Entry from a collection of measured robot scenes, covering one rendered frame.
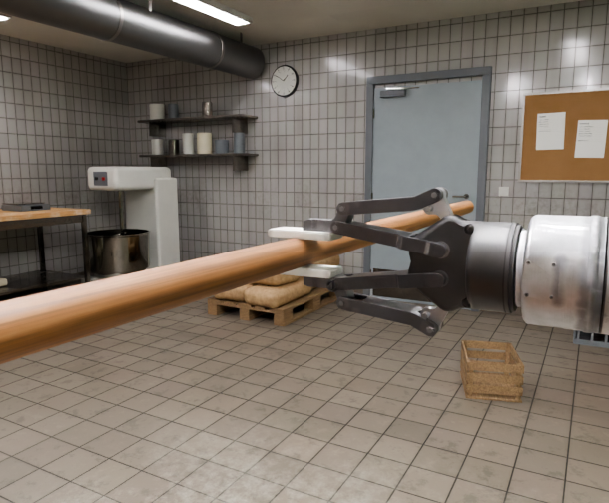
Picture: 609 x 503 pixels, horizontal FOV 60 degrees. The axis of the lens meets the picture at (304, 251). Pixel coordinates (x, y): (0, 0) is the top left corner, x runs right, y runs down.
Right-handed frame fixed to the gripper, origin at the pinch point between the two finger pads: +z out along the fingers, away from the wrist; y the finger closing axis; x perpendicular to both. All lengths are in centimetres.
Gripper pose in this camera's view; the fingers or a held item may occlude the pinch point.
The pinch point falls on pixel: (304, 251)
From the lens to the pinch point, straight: 52.6
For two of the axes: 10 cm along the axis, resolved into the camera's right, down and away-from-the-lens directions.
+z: -8.8, -0.7, 4.7
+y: 0.0, 9.9, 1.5
